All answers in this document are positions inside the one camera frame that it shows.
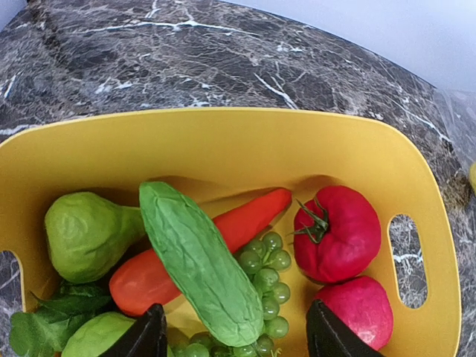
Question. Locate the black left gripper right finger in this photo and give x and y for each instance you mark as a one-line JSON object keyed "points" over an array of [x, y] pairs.
{"points": [[328, 336]]}

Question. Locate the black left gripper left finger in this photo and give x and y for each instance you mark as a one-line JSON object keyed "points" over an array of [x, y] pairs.
{"points": [[147, 337]]}

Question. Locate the green bumpy cucumber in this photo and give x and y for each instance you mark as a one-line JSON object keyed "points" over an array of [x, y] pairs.
{"points": [[200, 264]]}

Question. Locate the yellow lemon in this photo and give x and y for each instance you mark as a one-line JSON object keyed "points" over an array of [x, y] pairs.
{"points": [[472, 176]]}

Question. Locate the red tomato front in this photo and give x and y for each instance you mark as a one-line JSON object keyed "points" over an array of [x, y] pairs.
{"points": [[362, 304]]}

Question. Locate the green chayote front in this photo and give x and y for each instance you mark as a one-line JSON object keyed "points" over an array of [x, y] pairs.
{"points": [[97, 335]]}

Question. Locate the orange carrot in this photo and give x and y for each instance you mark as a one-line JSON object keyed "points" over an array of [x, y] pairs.
{"points": [[142, 280]]}

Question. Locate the green grape bunch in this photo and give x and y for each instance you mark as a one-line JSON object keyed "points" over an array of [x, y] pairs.
{"points": [[262, 259]]}

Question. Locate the green leafy vegetable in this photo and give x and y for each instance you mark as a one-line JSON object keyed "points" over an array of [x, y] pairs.
{"points": [[46, 331]]}

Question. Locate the yellow plastic basket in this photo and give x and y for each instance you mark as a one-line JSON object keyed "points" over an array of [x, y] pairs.
{"points": [[222, 157]]}

